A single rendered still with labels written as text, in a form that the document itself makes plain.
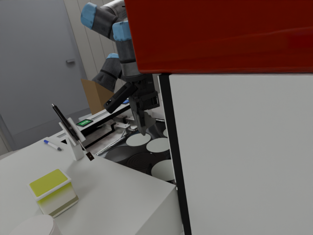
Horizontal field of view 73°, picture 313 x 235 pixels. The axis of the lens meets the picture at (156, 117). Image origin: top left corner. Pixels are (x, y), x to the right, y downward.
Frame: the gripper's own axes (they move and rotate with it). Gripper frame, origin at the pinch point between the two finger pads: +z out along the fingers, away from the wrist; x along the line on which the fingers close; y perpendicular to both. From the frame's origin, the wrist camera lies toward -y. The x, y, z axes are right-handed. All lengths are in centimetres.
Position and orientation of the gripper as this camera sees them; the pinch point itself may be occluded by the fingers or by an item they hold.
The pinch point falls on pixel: (141, 132)
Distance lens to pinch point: 73.5
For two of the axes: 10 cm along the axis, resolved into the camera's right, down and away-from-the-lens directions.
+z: 1.6, 9.0, 4.0
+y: 8.9, -3.1, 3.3
